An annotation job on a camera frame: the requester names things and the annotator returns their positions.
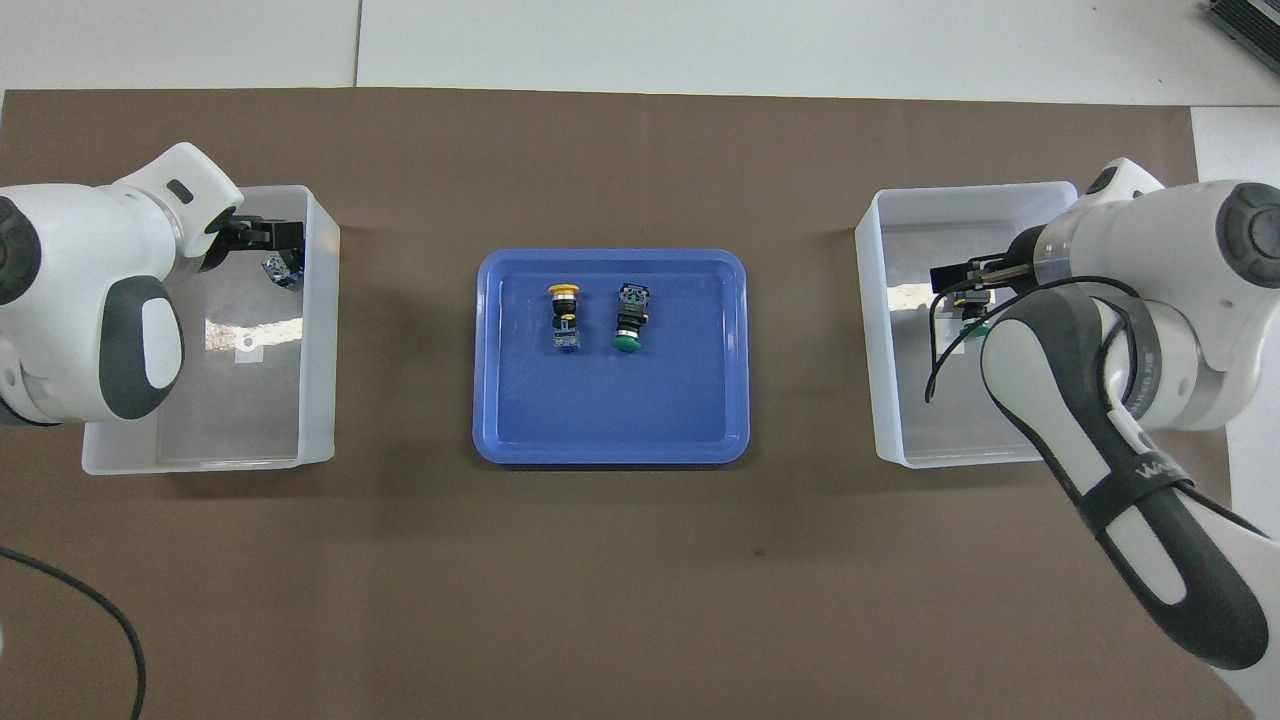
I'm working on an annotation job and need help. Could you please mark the blue plastic tray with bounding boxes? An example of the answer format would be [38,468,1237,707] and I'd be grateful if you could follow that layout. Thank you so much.
[472,248,750,467]

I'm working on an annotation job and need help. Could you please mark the translucent white plastic box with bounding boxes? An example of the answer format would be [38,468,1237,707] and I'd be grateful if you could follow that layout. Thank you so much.
[82,184,341,476]
[855,181,1081,470]

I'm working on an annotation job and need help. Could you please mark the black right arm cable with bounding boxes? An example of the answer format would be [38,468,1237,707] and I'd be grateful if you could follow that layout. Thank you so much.
[924,275,1271,541]

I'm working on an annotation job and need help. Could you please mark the black floor cable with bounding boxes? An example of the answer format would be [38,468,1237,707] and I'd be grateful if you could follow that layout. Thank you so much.
[0,545,148,720]

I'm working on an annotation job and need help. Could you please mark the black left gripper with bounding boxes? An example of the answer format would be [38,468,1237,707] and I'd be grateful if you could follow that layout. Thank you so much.
[204,211,305,272]

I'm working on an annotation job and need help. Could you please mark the grey ribbed metal device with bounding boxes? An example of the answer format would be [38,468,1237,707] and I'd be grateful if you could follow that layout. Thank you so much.
[1205,0,1280,51]

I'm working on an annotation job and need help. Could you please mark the brown paper table mat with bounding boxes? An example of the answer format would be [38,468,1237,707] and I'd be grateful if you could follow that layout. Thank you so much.
[0,88,1241,720]

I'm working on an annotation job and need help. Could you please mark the black velcro strap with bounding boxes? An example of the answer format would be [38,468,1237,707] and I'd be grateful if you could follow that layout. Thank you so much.
[1075,455,1197,537]

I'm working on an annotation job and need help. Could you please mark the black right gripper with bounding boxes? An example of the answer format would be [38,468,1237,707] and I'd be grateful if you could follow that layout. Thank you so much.
[929,226,1051,309]

